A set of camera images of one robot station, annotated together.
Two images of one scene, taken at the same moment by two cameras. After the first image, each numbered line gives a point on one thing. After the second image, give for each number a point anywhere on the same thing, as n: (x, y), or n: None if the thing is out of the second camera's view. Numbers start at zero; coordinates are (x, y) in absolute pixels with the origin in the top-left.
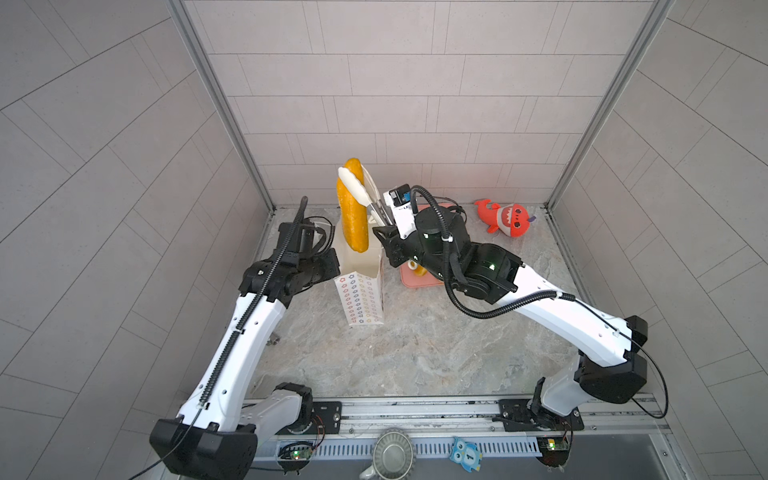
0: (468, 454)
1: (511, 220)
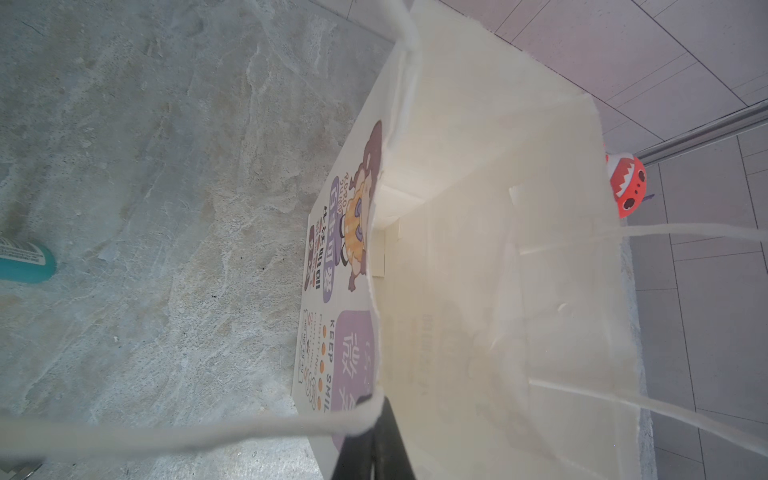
0: None
1: (628, 182)
